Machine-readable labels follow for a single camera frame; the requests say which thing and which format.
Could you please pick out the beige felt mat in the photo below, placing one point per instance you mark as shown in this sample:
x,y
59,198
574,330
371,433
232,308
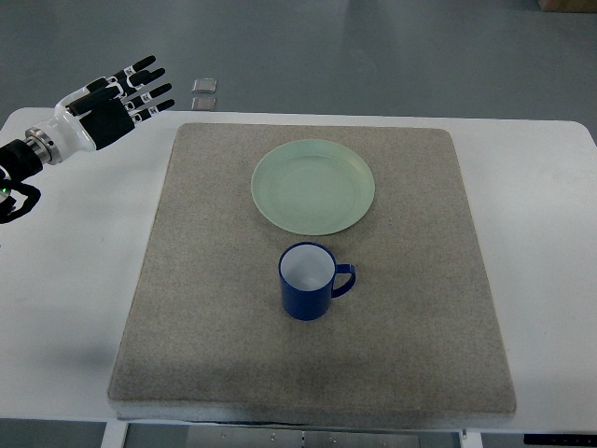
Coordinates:
x,y
207,337

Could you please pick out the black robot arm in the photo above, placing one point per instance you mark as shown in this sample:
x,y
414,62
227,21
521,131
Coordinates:
x,y
18,163

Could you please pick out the lower floor socket plate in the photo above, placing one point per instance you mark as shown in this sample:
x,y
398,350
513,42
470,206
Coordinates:
x,y
207,103

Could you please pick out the light green plate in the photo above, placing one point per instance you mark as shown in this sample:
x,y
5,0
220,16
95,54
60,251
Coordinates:
x,y
312,187

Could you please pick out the blue mug white inside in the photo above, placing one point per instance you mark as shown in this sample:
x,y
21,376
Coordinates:
x,y
310,279

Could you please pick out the metal table frame bar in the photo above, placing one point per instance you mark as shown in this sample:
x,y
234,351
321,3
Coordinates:
x,y
259,437

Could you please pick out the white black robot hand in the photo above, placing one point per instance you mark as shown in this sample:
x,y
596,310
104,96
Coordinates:
x,y
100,113

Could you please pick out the cardboard box corner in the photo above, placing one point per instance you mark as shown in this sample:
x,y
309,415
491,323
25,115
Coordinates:
x,y
568,6

